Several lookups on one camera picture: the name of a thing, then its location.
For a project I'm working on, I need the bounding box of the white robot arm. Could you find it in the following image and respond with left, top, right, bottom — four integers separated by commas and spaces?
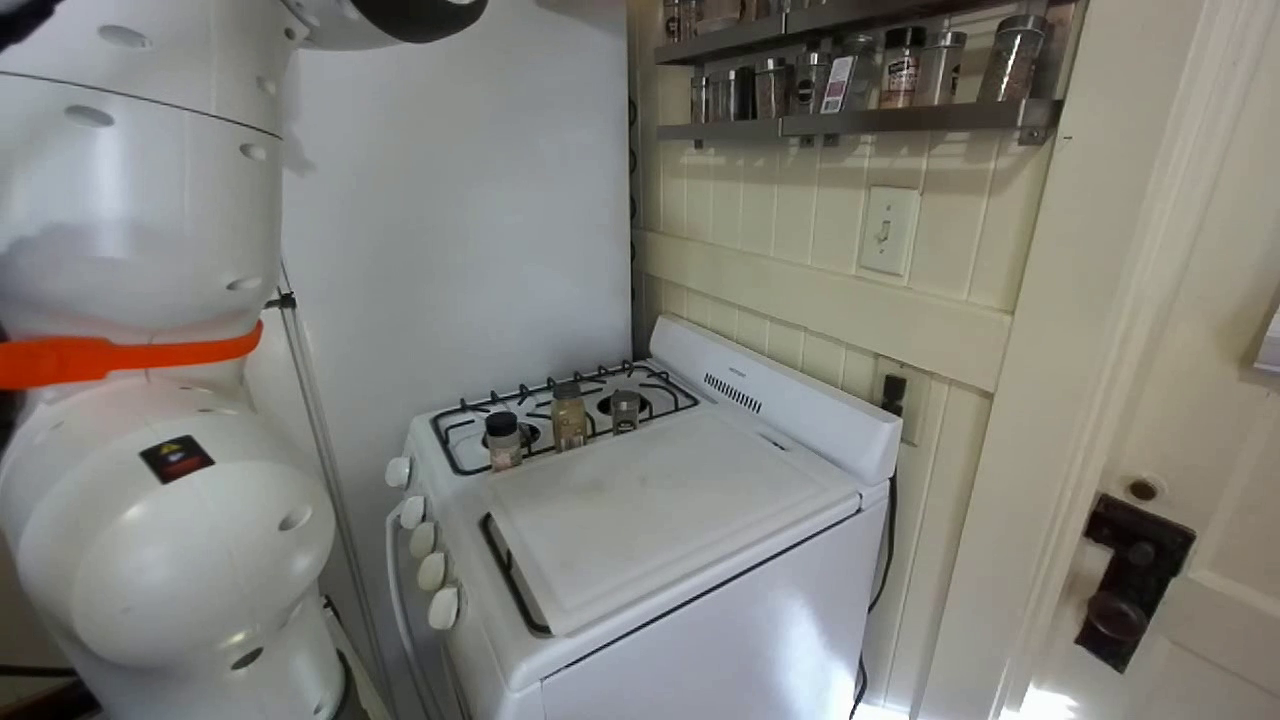
0, 0, 486, 720

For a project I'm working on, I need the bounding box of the metal spice shelf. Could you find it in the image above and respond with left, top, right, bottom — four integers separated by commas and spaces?
656, 0, 1086, 144

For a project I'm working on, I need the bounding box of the steel shaker on shelf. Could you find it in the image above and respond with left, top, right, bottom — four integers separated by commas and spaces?
985, 17, 1047, 106

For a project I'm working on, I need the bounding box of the small glass shaker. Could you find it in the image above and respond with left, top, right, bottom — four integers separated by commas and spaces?
552, 386, 592, 454

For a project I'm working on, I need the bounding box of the black stove grate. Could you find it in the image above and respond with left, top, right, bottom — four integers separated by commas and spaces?
426, 360, 696, 476

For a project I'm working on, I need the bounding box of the small jar dark lid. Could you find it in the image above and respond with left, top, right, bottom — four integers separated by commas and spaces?
482, 411, 523, 474

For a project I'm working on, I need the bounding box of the white cutting board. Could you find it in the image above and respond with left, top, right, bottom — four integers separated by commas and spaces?
481, 407, 855, 636

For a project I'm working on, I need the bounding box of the white refrigerator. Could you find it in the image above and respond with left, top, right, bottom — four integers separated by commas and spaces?
250, 0, 633, 720

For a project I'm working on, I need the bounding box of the white gas stove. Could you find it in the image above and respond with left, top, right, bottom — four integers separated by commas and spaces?
383, 318, 901, 720

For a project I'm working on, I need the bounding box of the white door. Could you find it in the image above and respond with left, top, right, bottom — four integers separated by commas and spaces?
1008, 0, 1280, 720

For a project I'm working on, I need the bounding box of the black door latch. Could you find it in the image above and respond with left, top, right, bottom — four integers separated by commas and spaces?
1075, 495, 1196, 672

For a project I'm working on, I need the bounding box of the black plug on wall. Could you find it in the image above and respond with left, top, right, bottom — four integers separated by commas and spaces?
879, 378, 906, 415

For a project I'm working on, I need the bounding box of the white wall outlet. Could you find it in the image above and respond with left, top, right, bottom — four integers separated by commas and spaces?
861, 187, 918, 279

